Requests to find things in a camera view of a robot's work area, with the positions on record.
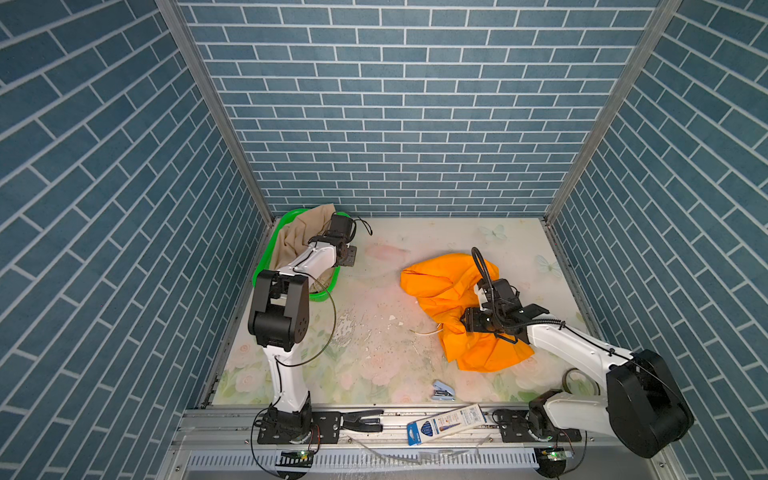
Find orange shorts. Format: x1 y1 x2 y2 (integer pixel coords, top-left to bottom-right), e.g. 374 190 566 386
400 253 534 373

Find green plastic basket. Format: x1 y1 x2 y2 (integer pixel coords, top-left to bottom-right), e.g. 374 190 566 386
252 208 353 302

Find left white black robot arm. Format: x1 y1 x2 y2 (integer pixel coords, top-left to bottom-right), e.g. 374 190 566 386
247 212 356 432

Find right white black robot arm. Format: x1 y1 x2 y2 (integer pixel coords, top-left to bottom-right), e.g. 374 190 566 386
461 279 695 458

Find beige shorts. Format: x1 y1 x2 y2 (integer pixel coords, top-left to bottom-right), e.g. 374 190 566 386
269 204 337 298

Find blue white flat box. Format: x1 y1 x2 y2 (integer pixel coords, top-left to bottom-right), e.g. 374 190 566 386
406 404 486 446

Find right circuit board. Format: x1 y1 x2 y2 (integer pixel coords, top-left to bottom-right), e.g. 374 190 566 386
535 447 572 466

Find circuit board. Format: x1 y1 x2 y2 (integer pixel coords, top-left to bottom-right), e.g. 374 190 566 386
275 450 315 470
535 447 572 466

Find black pliers tool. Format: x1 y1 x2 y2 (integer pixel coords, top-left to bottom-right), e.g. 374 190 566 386
341 409 384 433

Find left circuit board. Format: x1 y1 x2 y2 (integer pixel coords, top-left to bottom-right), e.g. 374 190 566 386
275 450 315 470

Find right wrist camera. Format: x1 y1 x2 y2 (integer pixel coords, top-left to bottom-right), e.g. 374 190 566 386
474 283 492 310

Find tape roll ring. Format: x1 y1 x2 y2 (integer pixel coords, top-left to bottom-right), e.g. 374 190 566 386
561 367 602 397

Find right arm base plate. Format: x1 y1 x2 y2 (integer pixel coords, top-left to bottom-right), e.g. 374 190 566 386
491 409 583 444

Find white vented cable duct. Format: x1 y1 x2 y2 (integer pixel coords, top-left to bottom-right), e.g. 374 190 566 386
186 447 539 473

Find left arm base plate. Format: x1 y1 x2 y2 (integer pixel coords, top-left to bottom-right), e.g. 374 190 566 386
255 409 342 446

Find aluminium front rail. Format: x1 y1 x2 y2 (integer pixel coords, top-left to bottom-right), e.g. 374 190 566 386
157 404 684 479

